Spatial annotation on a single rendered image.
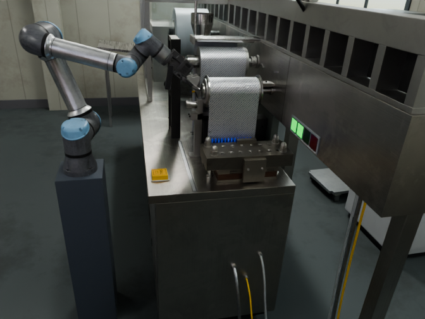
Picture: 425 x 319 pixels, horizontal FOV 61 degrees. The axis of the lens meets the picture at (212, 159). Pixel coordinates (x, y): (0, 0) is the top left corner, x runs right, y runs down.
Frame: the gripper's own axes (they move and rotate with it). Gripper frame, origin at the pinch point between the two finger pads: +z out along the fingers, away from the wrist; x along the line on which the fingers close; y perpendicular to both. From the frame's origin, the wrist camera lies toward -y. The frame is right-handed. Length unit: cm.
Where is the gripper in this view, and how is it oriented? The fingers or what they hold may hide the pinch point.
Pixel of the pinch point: (196, 89)
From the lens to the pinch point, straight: 171.2
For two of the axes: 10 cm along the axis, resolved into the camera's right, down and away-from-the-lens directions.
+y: 6.6, -7.2, -2.1
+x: -2.1, -4.4, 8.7
